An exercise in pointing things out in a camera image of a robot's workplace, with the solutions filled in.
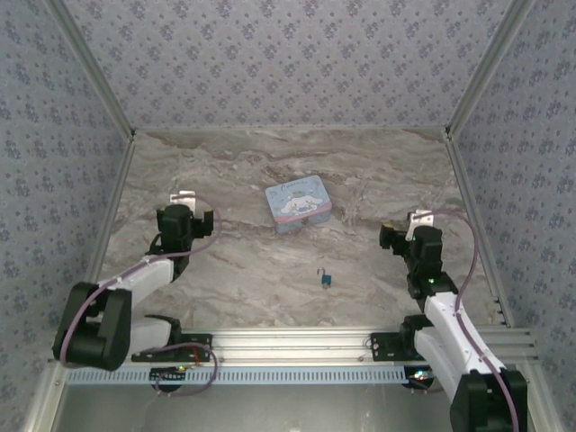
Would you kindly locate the small teal padlock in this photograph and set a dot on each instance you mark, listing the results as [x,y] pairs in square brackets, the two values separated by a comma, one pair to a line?
[326,280]

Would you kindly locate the blue cartoon tin box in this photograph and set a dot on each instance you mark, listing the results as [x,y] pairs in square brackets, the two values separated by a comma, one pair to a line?
[297,204]

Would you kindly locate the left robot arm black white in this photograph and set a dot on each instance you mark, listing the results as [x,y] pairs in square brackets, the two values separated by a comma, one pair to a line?
[112,324]

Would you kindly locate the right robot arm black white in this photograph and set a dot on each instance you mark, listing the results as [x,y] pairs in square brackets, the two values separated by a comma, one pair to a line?
[454,346]

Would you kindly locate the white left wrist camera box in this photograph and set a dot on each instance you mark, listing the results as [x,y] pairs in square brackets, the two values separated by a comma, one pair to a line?
[184,199]

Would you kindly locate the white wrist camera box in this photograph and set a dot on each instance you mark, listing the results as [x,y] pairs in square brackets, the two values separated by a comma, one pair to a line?
[184,199]
[420,220]

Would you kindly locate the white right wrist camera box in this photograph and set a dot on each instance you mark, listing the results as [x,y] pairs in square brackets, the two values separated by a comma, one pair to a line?
[420,220]

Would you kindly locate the aluminium frame side rail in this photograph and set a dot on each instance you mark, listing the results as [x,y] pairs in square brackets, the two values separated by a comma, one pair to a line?
[472,211]
[114,207]

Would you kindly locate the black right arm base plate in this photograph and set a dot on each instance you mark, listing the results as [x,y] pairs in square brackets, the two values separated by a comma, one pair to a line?
[387,346]

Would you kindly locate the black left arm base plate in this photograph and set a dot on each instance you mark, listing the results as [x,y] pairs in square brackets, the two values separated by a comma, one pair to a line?
[198,348]

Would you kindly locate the aluminium frame front rail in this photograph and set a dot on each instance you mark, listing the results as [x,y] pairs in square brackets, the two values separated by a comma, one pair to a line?
[288,346]

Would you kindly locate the aluminium frame corner post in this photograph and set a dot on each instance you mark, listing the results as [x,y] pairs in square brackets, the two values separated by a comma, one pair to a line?
[96,67]
[490,63]

